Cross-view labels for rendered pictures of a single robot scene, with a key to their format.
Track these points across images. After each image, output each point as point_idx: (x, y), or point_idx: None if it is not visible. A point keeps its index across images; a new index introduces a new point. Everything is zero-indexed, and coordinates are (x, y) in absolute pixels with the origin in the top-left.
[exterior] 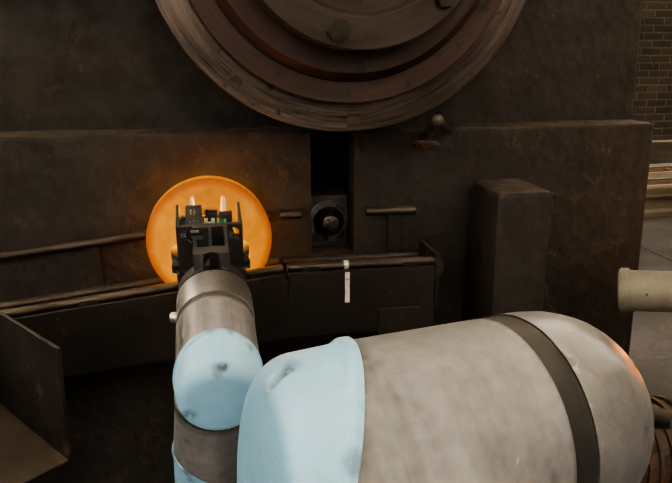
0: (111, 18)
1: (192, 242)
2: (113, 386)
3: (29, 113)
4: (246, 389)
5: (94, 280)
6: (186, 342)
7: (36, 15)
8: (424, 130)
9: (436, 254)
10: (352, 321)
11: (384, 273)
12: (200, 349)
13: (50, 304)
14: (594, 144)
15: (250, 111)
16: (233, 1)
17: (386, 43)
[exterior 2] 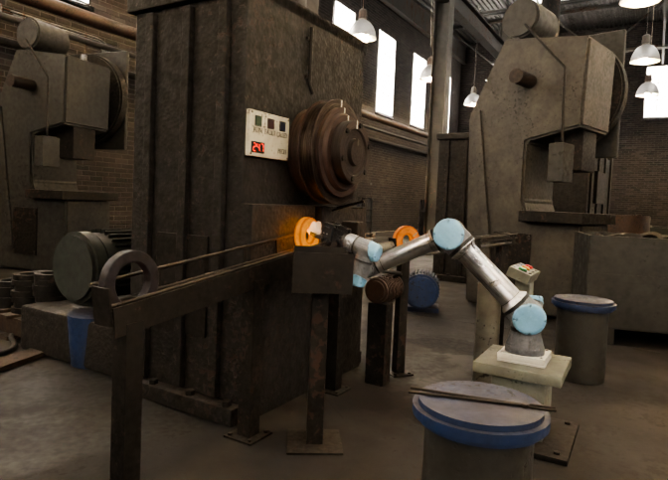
0: (273, 170)
1: (334, 230)
2: (275, 287)
3: (255, 198)
4: (382, 250)
5: (277, 250)
6: (367, 243)
7: (259, 167)
8: (348, 205)
9: None
10: None
11: None
12: (374, 243)
13: (288, 252)
14: (358, 212)
15: (296, 200)
16: (330, 170)
17: (357, 182)
